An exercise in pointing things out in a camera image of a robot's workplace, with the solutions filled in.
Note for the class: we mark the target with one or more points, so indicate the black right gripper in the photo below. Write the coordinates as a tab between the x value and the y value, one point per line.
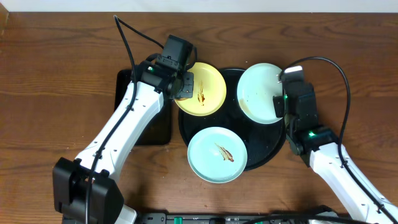
278	102

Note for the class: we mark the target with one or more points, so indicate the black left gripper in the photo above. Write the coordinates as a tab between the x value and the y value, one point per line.
186	84

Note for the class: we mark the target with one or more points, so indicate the yellow plate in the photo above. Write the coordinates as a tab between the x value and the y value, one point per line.
209	91

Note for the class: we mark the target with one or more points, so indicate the mint green plate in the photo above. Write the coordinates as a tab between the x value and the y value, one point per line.
255	91

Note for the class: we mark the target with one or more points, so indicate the light blue plate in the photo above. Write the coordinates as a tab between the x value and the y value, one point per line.
217	155

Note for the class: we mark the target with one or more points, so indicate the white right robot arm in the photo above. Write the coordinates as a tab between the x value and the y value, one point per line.
318	147

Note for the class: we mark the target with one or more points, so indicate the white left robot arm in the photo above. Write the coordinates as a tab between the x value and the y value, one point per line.
85	190

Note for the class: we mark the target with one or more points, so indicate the round black tray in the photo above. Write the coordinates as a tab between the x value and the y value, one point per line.
262	141

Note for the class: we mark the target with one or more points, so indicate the rectangular black tray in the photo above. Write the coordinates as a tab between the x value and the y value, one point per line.
158	131

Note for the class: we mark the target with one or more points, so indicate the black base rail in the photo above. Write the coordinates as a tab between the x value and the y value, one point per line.
164	217

